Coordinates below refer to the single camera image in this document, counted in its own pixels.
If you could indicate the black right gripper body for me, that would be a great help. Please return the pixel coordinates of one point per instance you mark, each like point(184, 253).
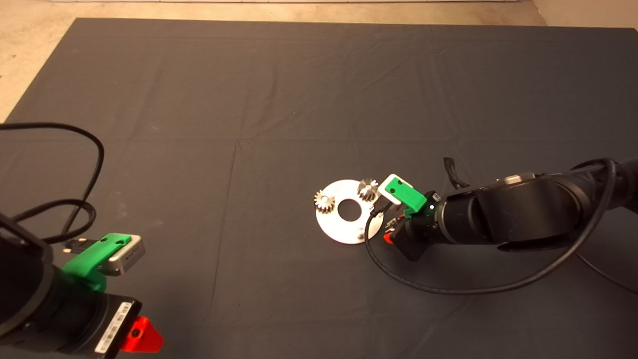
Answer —
point(421, 234)

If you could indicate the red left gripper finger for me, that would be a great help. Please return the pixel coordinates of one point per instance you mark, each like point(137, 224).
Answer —
point(147, 339)

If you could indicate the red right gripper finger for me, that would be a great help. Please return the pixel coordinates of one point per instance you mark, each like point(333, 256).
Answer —
point(388, 238)

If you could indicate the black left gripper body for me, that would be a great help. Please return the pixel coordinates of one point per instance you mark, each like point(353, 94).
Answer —
point(84, 324)

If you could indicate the small steel planetary gear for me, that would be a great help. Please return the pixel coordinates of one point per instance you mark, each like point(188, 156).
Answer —
point(396, 222)
point(321, 206)
point(368, 192)

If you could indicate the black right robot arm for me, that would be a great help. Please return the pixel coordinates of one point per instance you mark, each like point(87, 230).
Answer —
point(523, 214)

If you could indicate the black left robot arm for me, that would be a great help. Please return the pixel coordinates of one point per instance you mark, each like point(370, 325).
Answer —
point(20, 299)

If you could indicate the round metal carrier plate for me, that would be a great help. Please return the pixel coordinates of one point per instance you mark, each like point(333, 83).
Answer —
point(334, 227)

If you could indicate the dark grey table cloth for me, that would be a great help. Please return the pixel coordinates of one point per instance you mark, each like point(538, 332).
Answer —
point(249, 99)

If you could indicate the green right camera mount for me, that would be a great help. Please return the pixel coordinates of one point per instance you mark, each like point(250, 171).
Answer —
point(408, 197)

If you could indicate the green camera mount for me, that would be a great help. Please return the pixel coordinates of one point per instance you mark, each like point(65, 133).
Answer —
point(408, 197)
point(89, 257)

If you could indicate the silver right camera box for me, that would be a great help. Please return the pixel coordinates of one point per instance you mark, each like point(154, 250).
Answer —
point(386, 192)

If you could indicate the silver camera box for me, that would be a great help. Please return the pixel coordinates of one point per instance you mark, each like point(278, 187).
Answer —
point(386, 192)
point(130, 255)

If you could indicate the green left camera mount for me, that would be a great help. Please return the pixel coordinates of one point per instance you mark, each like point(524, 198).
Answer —
point(89, 257)

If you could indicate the silver left camera box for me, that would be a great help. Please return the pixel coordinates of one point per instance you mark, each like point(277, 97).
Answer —
point(130, 255)

